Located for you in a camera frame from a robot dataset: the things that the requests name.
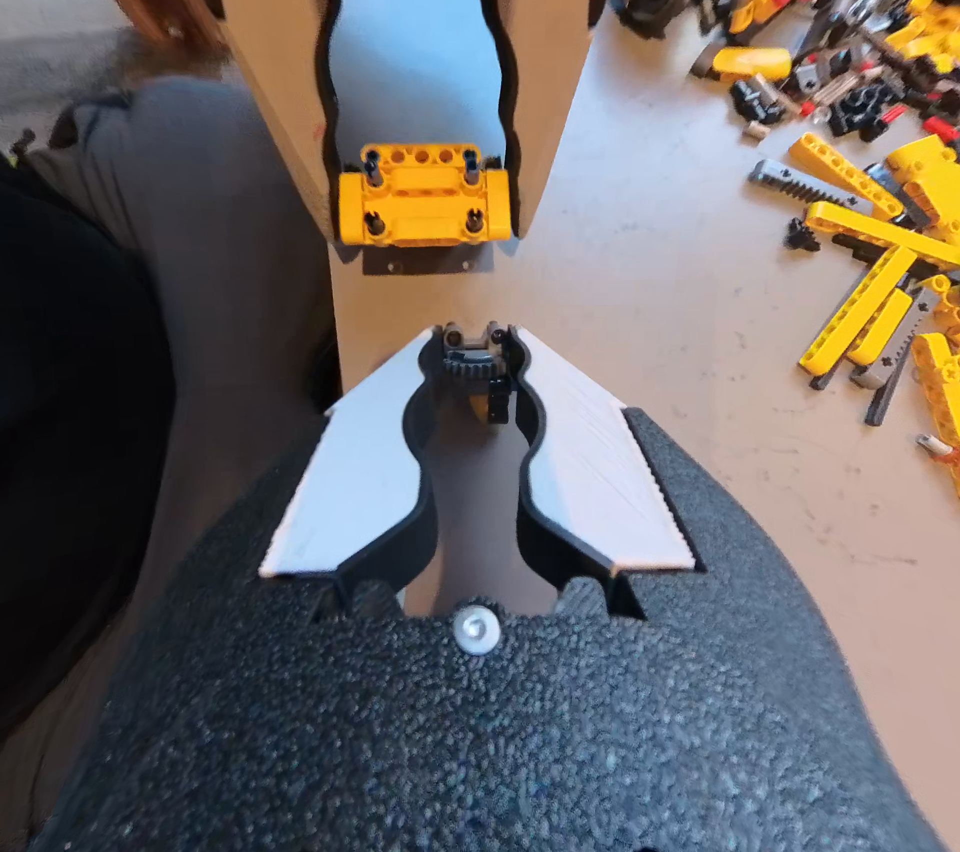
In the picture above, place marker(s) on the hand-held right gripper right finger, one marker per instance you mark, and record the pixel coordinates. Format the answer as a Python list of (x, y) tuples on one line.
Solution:
[(600, 492)]

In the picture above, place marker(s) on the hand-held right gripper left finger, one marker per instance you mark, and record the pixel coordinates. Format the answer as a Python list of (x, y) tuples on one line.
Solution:
[(352, 492)]

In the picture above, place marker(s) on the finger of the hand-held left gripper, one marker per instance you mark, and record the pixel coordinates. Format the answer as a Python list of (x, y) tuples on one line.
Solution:
[(262, 4), (547, 4)]

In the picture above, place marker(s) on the grey gear block assembly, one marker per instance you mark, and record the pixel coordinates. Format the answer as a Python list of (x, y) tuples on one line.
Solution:
[(476, 361)]

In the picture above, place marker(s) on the yellow frame block assembly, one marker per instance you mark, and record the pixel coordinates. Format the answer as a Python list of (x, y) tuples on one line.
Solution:
[(420, 199)]

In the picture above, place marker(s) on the light grey desk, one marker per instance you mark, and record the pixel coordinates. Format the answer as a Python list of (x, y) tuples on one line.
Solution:
[(637, 267)]

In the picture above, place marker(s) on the yellow curved panel piece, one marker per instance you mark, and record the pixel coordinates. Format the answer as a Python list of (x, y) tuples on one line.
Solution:
[(750, 63)]

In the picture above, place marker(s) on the grey toothed rack piece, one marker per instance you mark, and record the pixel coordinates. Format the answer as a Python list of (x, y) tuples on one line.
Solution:
[(780, 181)]

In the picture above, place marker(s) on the person's black top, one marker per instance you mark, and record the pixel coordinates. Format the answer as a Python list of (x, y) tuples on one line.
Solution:
[(67, 417)]

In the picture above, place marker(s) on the small black connector piece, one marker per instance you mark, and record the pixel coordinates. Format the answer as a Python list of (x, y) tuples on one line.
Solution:
[(802, 235)]

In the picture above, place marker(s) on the pile of loose building pieces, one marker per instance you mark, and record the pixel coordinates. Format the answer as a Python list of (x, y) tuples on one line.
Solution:
[(922, 177)]

